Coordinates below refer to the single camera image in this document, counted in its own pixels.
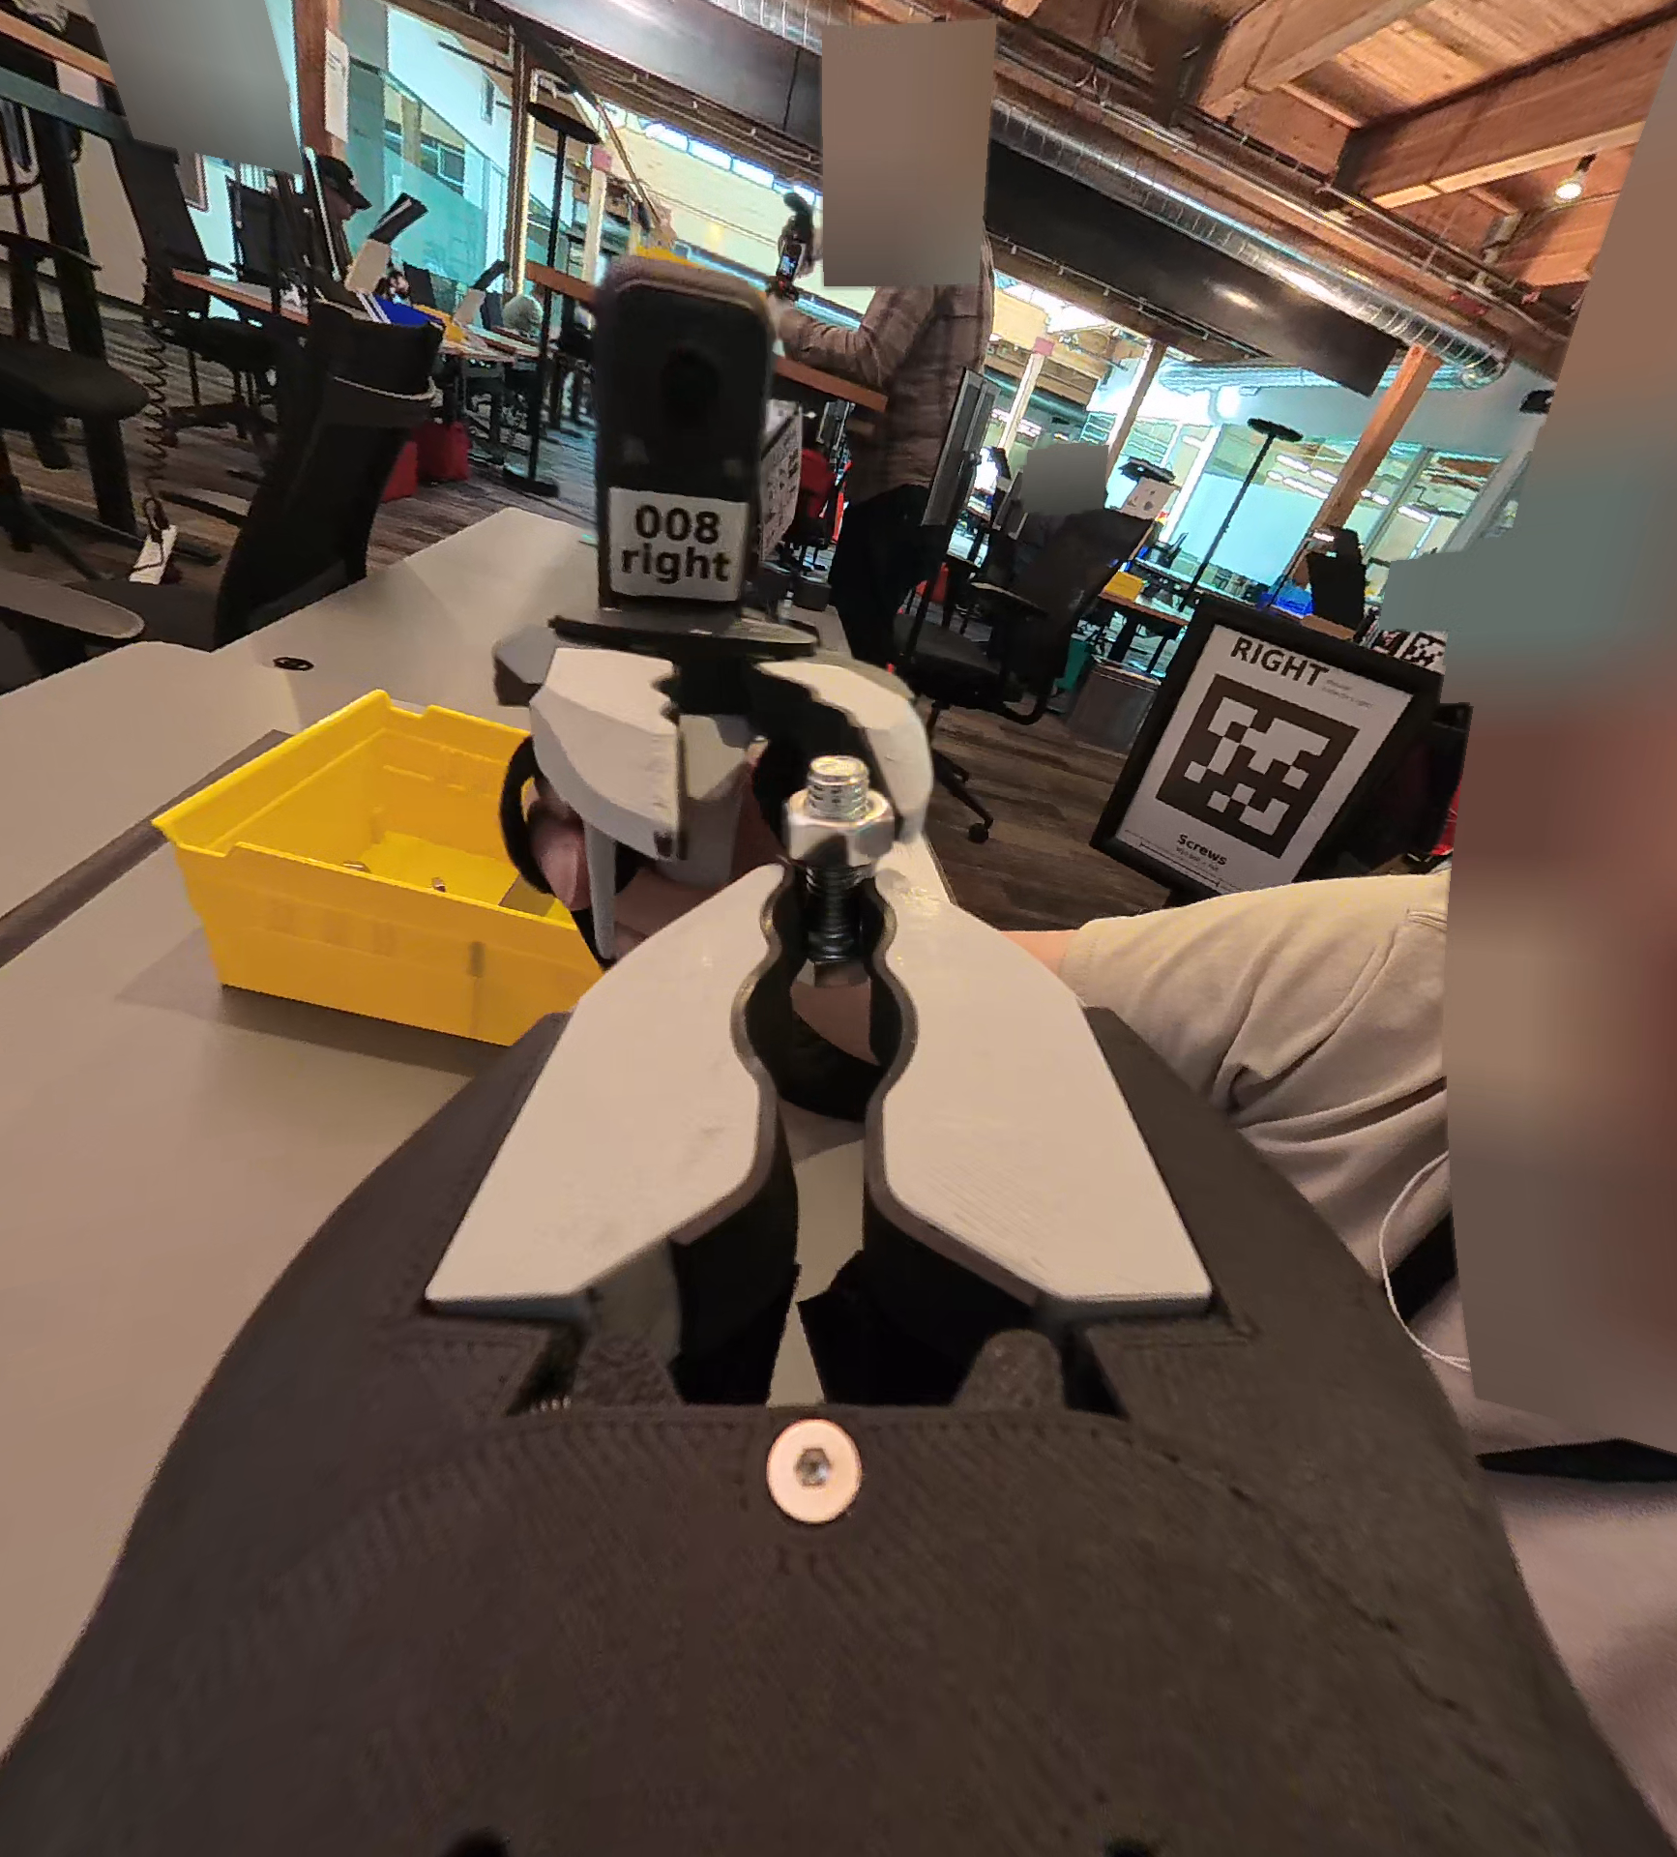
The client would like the grey chair armrest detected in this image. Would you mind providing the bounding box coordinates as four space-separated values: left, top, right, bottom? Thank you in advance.
0 556 146 643

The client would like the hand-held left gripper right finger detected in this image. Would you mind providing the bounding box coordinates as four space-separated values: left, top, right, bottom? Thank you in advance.
858 873 1214 1318

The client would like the silver ceiling duct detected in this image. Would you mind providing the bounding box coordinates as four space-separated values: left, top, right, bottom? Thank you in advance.
990 100 1514 394

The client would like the person's right hand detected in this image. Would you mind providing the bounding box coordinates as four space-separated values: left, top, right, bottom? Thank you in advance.
529 806 887 1069

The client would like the thin white cable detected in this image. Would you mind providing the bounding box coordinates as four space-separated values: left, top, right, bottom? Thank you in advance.
1375 1152 1471 1365

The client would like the person's beige shirt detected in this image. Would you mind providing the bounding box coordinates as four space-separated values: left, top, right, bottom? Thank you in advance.
1404 1276 1677 1857

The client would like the framed black-white marker sign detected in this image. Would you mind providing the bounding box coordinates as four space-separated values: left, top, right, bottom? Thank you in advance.
1090 597 1444 930

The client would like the coiled black cable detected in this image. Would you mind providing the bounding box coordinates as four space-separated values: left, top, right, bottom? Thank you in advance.
139 303 191 454

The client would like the black floor lamp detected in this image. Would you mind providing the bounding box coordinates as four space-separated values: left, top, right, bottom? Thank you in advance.
1185 417 1307 599

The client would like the yellow plastic bin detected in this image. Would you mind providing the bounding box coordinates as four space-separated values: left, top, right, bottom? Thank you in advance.
152 688 609 1049

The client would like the black office chair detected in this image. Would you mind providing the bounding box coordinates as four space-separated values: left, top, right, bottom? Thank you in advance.
206 295 446 649
895 506 1162 846
0 179 156 581

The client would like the steel hex nut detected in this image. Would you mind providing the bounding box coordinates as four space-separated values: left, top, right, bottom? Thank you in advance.
779 800 899 872

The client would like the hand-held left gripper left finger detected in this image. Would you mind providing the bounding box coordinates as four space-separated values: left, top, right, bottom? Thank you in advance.
423 864 791 1322

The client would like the person's right forearm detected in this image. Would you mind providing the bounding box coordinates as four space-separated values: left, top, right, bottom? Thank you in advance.
998 866 1452 1266

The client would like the steel hex bolt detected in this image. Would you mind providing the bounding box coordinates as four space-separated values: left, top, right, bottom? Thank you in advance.
800 754 870 966

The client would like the black shoulder strap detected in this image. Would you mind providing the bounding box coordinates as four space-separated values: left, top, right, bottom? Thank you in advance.
1388 1210 1462 1314

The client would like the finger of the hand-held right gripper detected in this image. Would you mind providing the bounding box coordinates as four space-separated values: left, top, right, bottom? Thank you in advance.
529 643 690 872
758 655 941 846

